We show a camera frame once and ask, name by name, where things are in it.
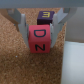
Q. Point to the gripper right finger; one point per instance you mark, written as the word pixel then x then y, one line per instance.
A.
pixel 59 20

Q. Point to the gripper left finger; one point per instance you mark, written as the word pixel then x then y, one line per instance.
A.
pixel 20 20

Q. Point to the pink block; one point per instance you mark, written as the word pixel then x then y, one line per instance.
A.
pixel 39 37

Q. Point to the purple block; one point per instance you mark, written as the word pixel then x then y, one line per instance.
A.
pixel 45 17

